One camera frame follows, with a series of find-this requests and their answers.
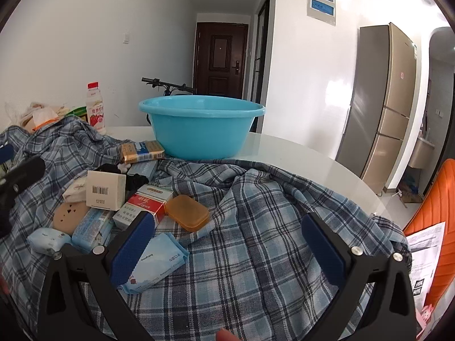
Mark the black plush toy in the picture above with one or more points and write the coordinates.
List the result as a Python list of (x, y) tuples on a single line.
[(137, 182)]

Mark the red and white cigarette pack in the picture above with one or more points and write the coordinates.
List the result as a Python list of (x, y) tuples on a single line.
[(137, 207)]

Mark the blue plastic basin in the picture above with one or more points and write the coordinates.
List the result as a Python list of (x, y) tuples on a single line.
[(199, 131)]

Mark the white sink cabinet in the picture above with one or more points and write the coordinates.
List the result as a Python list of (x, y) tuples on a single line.
[(423, 151)]

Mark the small light blue tissue pack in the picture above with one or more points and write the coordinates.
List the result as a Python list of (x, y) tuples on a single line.
[(48, 241)]

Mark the milk drink bottle red cap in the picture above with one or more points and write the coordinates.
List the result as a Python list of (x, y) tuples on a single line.
[(96, 113)]

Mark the white barcode box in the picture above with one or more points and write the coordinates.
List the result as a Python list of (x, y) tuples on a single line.
[(105, 190)]

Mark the light blue barcode box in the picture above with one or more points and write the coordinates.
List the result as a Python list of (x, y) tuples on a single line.
[(90, 229)]

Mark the gold and blue cigarette pack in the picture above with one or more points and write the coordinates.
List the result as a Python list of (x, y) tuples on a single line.
[(142, 152)]

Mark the small cream packet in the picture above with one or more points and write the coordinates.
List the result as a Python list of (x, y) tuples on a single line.
[(76, 191)]

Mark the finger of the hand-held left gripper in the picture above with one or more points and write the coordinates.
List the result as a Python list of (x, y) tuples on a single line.
[(6, 153), (25, 169)]

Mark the small white plush charm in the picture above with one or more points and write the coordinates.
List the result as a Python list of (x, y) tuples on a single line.
[(124, 167)]

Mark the white cigarette pack orange label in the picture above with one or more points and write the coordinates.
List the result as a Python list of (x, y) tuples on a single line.
[(158, 191)]

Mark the black-framed glass door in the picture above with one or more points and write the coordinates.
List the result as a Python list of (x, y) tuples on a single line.
[(259, 53)]

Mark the orange paper packet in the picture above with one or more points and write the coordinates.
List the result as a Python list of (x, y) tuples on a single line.
[(44, 120)]

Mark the blue plaid cloth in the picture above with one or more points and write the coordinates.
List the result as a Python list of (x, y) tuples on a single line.
[(248, 241)]

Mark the orange plastic soap case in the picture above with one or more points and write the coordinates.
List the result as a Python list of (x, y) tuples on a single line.
[(186, 213)]

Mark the printed paper sheet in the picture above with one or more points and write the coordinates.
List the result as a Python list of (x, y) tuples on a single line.
[(424, 255)]

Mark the grey-blue flat box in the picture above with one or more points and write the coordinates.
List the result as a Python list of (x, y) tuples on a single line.
[(144, 169)]

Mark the person's right hand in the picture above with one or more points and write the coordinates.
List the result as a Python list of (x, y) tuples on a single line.
[(228, 335)]

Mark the floor mat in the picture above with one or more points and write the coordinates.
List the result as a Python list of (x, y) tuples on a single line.
[(410, 190)]

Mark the green box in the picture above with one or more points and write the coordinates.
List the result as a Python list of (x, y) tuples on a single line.
[(79, 113)]

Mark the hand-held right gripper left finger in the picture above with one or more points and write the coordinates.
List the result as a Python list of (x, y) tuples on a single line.
[(131, 248)]

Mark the brown entrance door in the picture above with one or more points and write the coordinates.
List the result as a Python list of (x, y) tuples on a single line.
[(220, 60)]

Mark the grey electrical panel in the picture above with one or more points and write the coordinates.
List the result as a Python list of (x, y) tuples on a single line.
[(321, 1)]

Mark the pink card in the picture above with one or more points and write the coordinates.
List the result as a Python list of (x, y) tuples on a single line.
[(426, 318)]

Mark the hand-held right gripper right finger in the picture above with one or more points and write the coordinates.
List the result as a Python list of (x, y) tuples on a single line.
[(325, 248)]

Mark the tall beige refrigerator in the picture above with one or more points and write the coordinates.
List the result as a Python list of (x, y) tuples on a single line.
[(376, 106)]

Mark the pile of plastic bags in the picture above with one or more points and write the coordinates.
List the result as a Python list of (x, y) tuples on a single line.
[(21, 115)]

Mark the orange chair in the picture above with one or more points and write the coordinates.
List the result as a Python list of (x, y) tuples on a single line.
[(440, 220)]

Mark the large light blue tissue pack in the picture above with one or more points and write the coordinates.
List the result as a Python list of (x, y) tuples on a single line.
[(160, 255)]

